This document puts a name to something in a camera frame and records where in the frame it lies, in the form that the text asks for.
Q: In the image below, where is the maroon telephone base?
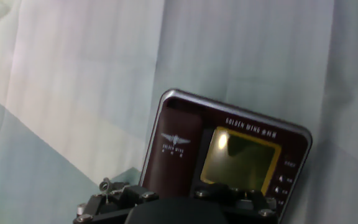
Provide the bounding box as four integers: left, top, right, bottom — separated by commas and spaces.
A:
137, 88, 313, 224

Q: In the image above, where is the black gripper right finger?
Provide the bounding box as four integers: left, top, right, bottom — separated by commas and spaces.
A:
192, 182, 279, 224

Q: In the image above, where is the maroon telephone handset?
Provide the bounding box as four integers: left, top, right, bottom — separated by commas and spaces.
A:
141, 107, 203, 200

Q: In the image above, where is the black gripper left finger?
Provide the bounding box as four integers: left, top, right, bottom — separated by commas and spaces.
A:
72, 184, 160, 224

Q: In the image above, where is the blue green patterned tablecloth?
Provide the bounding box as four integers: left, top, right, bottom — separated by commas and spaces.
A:
0, 0, 358, 224

